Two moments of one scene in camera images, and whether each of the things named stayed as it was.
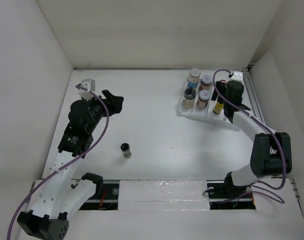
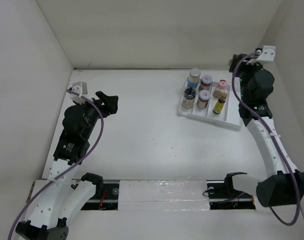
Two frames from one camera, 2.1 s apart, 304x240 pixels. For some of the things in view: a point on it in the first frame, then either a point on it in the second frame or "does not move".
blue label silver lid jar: (193, 78) does not move
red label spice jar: (204, 96) does not move
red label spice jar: (206, 82) does not move
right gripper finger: (222, 100) → (233, 62)
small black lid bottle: (125, 148) → (234, 62)
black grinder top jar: (188, 98) does not move
